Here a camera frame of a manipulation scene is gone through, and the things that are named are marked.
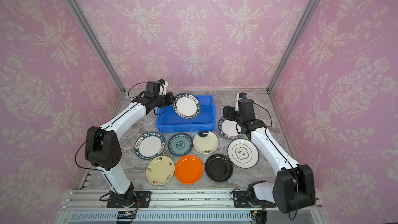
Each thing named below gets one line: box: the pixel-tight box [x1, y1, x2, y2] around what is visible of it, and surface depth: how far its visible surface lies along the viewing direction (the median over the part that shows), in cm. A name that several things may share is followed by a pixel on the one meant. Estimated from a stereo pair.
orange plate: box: [174, 154, 204, 185], surface depth 84 cm
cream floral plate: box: [146, 155, 176, 186], surface depth 85 cm
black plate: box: [204, 153, 234, 182], surface depth 84 cm
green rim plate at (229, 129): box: [217, 117, 244, 139], surface depth 99 cm
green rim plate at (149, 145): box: [134, 131, 166, 160], surface depth 94 cm
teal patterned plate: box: [167, 132, 193, 157], surface depth 94 cm
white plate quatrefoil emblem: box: [226, 138, 260, 169], surface depth 90 cm
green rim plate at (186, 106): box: [172, 92, 202, 120], surface depth 96 cm
